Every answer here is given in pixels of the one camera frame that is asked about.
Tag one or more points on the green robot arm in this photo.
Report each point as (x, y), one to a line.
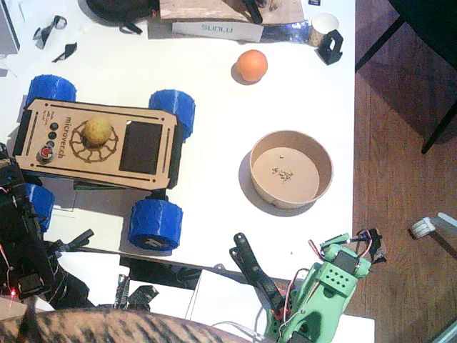
(335, 286)

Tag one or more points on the wooden board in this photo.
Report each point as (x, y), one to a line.
(200, 10)

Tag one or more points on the black plastic scrap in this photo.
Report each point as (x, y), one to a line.
(41, 35)
(66, 51)

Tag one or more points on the striped brown fabric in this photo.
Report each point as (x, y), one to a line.
(107, 327)

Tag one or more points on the black printed holder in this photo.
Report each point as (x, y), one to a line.
(326, 50)

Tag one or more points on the orange fruit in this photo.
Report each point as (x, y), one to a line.
(251, 66)

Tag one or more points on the black table clamp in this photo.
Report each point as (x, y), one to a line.
(76, 239)

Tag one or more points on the yellow round fruit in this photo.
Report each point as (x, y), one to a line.
(97, 132)

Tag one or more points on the black bag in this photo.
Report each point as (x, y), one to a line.
(118, 9)

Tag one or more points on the red taped rotary button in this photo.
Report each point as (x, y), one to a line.
(45, 153)

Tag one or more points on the white SUNLU box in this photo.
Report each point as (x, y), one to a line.
(193, 32)

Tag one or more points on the shiny blue foil bag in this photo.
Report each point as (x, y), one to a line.
(285, 34)

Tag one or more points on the brown paper bowl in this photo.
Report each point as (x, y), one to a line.
(285, 175)

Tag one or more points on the black tape piece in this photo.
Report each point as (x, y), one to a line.
(123, 291)
(143, 296)

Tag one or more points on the blue rover wheel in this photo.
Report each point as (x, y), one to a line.
(41, 207)
(175, 110)
(157, 225)
(51, 89)

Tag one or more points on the white bar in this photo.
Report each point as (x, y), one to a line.
(448, 218)

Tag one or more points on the paper cup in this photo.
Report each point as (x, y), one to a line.
(323, 26)

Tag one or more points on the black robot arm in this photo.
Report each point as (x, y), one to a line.
(21, 232)

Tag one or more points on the black chair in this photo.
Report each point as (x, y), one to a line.
(428, 14)

